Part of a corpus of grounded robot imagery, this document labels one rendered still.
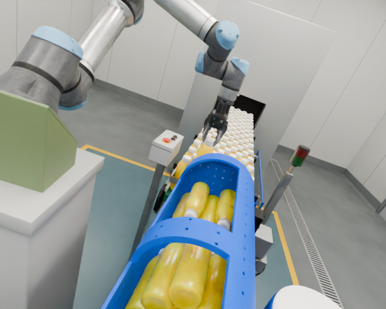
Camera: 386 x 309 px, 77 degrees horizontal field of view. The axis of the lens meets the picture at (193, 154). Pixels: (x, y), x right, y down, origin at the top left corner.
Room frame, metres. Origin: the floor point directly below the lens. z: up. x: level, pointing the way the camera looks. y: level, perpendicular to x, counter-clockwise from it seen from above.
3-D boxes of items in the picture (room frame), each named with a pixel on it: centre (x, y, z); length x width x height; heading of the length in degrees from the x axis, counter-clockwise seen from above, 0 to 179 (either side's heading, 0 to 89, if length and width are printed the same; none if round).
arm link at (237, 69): (0.97, -0.04, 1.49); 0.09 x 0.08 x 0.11; 101
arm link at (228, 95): (0.97, -0.05, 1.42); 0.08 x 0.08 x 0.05
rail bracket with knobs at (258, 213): (0.90, -0.34, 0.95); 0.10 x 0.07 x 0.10; 85
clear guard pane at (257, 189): (1.48, -0.46, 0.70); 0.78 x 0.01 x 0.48; 175
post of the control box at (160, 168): (1.10, 0.14, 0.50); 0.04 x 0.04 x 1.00; 85
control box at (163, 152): (1.10, 0.14, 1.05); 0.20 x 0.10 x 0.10; 175
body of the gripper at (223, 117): (0.97, -0.05, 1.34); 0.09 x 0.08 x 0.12; 175
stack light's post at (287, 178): (1.22, -0.53, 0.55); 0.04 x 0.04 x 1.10; 85
